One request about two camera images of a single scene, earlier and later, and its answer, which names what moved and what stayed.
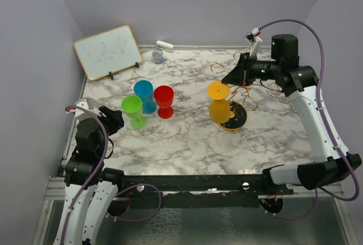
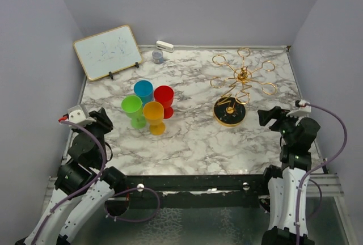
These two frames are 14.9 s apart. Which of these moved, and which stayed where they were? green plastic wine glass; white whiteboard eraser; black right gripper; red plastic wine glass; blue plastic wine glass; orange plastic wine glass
Moved: black right gripper; orange plastic wine glass
Stayed: white whiteboard eraser; green plastic wine glass; red plastic wine glass; blue plastic wine glass
